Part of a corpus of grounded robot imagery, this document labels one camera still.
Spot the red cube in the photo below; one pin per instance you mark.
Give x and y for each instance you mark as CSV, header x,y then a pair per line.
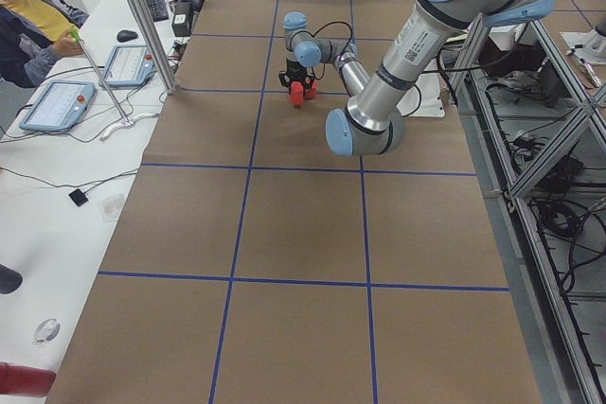
x,y
312,91
297,94

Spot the black power adapter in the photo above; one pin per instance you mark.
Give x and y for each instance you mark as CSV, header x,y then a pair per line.
x,y
185,16

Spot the teach pendant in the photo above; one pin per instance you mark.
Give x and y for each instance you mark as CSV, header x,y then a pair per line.
x,y
59,107
128,66

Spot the teach pendant near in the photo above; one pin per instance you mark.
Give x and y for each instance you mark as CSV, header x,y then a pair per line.
x,y
59,107

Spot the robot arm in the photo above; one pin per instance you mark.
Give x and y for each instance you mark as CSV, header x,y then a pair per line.
x,y
371,123

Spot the small black square device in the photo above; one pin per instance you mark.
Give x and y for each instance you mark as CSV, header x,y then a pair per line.
x,y
78,197

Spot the black computer mouse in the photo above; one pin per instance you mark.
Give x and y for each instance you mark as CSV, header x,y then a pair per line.
x,y
126,35

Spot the aluminium frame post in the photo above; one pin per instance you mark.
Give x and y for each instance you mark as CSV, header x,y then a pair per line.
x,y
147,27

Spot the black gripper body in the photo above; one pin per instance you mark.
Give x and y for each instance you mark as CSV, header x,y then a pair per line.
x,y
294,71

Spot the seated person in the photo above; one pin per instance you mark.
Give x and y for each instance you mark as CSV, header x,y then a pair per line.
x,y
35,34

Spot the metal rod with green handle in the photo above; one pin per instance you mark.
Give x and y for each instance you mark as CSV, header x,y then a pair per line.
x,y
124,122

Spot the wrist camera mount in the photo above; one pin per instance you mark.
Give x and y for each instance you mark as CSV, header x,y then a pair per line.
x,y
284,79

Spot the white pedestal column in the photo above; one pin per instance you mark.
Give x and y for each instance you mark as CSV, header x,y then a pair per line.
x,y
424,99

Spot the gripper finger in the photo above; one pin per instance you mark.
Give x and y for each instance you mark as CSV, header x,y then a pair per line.
x,y
289,84
307,83

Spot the red cylinder object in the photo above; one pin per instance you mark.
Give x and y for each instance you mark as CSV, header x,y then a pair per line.
x,y
25,381

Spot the teach pendant far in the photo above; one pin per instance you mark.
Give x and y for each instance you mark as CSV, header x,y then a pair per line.
x,y
128,66

